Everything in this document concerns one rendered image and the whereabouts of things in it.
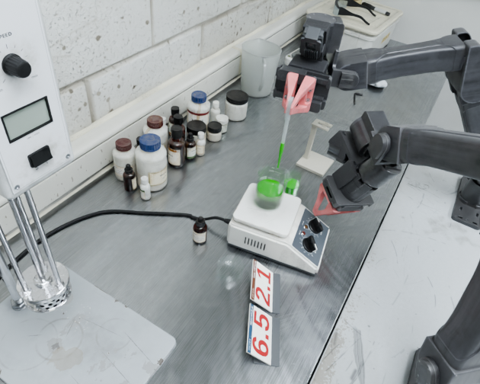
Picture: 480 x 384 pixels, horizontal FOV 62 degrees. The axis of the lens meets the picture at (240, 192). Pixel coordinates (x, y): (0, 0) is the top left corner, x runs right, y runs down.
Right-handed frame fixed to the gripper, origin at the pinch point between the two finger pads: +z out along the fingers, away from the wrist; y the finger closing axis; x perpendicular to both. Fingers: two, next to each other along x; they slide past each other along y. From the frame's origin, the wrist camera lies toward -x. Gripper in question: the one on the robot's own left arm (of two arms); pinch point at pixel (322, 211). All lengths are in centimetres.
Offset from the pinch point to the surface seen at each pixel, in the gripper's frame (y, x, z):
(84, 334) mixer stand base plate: 47, 13, 17
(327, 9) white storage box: -58, -97, 12
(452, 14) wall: -107, -85, -9
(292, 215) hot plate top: 7.0, -0.1, 1.6
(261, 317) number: 18.6, 17.9, 5.6
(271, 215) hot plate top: 11.0, -1.0, 3.0
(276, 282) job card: 11.3, 11.6, 7.8
